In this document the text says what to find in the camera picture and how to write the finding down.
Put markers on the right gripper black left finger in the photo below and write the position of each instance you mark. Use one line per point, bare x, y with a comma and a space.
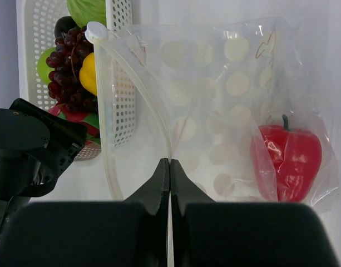
132, 232

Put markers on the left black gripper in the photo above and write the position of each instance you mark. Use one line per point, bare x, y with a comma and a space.
36, 148

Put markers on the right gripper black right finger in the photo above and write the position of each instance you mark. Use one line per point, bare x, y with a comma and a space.
210, 233

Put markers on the red dragon fruit toy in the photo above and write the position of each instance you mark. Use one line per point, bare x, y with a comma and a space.
90, 120

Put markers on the yellow bell pepper toy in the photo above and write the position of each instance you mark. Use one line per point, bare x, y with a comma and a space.
87, 74

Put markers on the red bell pepper toy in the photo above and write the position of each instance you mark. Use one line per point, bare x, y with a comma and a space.
285, 161

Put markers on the clear zip top bag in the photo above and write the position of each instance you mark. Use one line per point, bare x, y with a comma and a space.
197, 94

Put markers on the dark red grape bunch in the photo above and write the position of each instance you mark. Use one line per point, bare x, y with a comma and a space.
66, 60

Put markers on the green apple toy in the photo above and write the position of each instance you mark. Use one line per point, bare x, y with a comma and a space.
43, 69

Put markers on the green cabbage toy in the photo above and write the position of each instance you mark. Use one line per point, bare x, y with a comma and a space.
84, 11

